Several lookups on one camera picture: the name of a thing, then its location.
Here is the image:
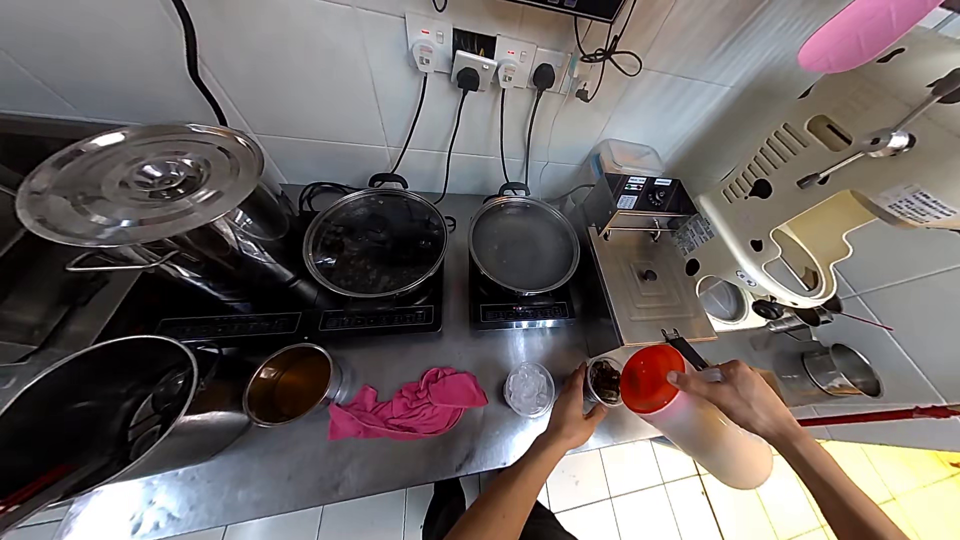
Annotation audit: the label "person's right hand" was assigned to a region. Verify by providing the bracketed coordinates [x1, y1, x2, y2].
[667, 359, 801, 449]

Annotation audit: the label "person's left hand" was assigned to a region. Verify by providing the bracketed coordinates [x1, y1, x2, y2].
[546, 362, 609, 453]

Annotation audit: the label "plastic cup with dark contents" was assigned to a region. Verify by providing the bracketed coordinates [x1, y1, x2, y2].
[584, 355, 625, 409]

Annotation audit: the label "translucent pitcher with red lid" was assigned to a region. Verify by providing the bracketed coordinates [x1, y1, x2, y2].
[620, 343, 774, 492]

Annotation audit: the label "person's left forearm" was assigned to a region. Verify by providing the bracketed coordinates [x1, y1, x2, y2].
[444, 433, 570, 540]

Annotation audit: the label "person's right forearm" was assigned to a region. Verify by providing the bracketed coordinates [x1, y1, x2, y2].
[768, 423, 911, 540]

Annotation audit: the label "plastic cup of ice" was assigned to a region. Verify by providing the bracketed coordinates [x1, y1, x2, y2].
[503, 361, 557, 420]

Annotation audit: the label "black induction cooker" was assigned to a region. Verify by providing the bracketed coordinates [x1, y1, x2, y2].
[101, 271, 316, 345]
[306, 258, 445, 336]
[468, 255, 577, 331]

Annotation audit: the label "steel fryer lid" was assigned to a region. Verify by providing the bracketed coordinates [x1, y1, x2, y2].
[589, 226, 718, 346]

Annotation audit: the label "pot with cloudy contents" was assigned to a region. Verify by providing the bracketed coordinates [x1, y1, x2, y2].
[468, 196, 582, 297]

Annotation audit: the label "steel cup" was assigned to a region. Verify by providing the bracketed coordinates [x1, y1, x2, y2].
[801, 342, 885, 399]

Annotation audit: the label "glass lid with black knob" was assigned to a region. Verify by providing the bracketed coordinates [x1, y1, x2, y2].
[468, 181, 581, 295]
[303, 173, 456, 299]

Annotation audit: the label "pink cloth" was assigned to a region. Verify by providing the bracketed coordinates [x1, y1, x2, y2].
[327, 366, 489, 442]

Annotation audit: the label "pot with dark contents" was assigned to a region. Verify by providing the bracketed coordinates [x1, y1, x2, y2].
[302, 196, 451, 300]

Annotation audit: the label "steel deep fryer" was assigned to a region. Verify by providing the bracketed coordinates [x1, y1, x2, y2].
[576, 172, 719, 357]

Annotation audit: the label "person's legs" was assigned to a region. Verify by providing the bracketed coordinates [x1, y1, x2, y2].
[422, 477, 579, 540]

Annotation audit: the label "steel counter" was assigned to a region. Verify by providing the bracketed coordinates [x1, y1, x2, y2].
[52, 183, 834, 540]

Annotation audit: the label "clear plastic container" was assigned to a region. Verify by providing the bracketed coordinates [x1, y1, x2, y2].
[588, 138, 665, 180]

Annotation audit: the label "cream-coloured machine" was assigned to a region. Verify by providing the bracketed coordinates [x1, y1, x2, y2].
[672, 26, 960, 333]

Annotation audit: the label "steel pot with brown liquid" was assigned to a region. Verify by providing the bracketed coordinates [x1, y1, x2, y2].
[242, 342, 352, 429]

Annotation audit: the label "pink oval object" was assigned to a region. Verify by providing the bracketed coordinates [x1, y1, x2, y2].
[797, 0, 944, 75]

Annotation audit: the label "tall steel stock pot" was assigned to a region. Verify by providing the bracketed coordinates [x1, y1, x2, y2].
[66, 176, 301, 315]

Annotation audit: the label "black device with screen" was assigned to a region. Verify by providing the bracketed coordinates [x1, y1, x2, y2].
[504, 0, 627, 24]

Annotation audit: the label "large open steel pot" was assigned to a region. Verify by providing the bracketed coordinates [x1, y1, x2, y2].
[0, 334, 253, 519]

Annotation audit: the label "large round steel lid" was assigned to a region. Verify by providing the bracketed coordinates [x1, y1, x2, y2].
[15, 123, 266, 249]

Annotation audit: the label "steel sink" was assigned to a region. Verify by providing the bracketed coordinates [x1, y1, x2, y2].
[0, 116, 144, 369]

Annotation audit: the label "black-handled fryer basket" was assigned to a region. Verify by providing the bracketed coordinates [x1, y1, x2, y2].
[661, 327, 712, 372]

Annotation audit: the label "white plug with cable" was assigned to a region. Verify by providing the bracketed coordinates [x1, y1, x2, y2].
[387, 39, 437, 180]
[497, 59, 521, 185]

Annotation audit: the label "coiled black cable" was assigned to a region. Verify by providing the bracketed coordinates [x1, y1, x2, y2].
[297, 180, 363, 214]

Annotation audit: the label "white wall socket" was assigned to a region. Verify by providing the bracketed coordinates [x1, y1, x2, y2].
[531, 48, 573, 95]
[450, 49, 499, 93]
[405, 12, 455, 75]
[494, 34, 538, 90]

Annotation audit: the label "thick black cable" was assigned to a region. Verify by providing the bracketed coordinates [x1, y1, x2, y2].
[171, 0, 229, 128]

